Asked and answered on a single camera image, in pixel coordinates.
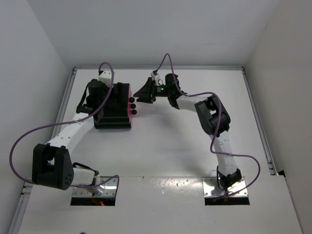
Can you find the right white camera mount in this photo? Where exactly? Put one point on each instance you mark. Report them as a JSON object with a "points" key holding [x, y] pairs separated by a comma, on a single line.
{"points": [[154, 75]]}

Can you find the black drawer cabinet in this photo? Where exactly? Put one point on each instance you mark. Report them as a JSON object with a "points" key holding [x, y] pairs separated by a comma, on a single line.
{"points": [[113, 119]]}

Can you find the pink top drawer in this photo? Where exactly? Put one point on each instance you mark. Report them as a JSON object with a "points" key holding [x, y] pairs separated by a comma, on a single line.
{"points": [[131, 98]]}

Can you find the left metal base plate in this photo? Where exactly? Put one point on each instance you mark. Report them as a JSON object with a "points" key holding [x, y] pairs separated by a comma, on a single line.
{"points": [[105, 190]]}

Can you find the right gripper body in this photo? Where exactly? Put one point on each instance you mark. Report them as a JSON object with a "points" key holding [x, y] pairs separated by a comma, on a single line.
{"points": [[161, 90]]}

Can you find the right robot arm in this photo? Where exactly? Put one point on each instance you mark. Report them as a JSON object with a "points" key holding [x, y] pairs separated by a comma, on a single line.
{"points": [[213, 118]]}

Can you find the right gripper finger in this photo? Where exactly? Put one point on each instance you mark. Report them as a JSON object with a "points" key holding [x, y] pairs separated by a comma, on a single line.
{"points": [[148, 100], [146, 90]]}

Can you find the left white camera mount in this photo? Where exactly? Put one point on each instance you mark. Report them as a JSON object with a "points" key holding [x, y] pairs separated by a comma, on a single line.
{"points": [[105, 77]]}

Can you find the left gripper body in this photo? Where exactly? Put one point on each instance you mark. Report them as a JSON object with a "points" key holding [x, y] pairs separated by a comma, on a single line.
{"points": [[115, 98]]}

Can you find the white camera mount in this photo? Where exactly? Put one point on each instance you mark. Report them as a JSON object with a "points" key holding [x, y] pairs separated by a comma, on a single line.
{"points": [[154, 75], [105, 77]]}

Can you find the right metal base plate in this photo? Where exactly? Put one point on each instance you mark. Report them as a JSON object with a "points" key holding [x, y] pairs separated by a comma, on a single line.
{"points": [[211, 189]]}

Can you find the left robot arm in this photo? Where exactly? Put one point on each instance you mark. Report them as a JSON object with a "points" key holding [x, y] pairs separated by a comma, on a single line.
{"points": [[102, 106]]}

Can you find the metal base plate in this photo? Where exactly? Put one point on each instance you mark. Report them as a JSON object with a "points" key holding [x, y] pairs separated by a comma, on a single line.
{"points": [[105, 190], [211, 189]]}

